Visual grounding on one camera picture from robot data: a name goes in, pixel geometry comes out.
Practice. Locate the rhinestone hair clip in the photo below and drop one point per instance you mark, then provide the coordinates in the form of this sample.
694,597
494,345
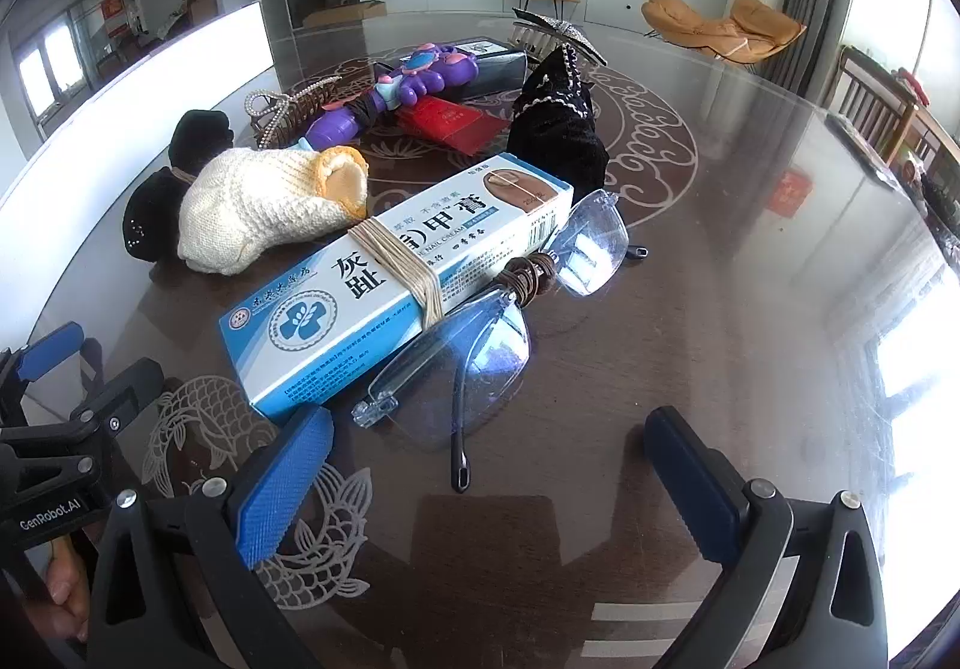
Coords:
562,35

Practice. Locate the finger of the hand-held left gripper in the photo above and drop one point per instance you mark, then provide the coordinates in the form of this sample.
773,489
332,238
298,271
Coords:
127,391
49,348

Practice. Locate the orange lounge chair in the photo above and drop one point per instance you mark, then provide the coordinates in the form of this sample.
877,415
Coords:
690,16

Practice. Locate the black box white label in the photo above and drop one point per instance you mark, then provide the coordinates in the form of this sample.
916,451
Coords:
495,73

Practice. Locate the red box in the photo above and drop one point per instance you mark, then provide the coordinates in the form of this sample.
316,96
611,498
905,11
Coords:
450,121

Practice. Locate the black beaded cloth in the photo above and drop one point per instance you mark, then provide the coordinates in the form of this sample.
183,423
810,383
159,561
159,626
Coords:
555,136

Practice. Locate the cardboard box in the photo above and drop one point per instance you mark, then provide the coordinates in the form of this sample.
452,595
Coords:
345,13

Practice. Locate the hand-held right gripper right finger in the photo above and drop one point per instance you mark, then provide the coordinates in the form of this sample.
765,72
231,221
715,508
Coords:
690,481

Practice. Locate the rimless blue-tinted glasses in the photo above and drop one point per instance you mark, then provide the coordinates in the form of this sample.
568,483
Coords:
480,369

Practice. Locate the pearl hair claw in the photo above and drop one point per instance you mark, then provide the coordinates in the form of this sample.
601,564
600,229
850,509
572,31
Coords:
289,106

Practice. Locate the tan rubber band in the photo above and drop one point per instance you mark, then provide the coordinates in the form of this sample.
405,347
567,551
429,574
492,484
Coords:
397,271

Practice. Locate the wooden slatted chair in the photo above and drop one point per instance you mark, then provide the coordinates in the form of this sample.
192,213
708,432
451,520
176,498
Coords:
870,99

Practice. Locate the purple toy water gun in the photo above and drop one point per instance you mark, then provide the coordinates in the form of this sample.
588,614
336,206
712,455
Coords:
427,76

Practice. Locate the blue white medicine box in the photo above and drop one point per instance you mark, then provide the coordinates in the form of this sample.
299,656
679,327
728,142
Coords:
337,309

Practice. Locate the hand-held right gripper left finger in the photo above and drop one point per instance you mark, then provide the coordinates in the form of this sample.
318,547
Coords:
285,481

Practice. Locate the black cloth bundle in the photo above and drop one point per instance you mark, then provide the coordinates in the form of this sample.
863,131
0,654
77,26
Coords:
154,211

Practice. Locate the brown wooden desktop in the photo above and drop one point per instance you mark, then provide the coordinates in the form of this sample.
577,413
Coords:
712,309

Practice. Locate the cream knitted hat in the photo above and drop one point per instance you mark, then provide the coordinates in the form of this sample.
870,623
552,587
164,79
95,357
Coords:
247,211

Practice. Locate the person's left hand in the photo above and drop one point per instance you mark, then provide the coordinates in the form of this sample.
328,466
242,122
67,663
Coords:
67,586

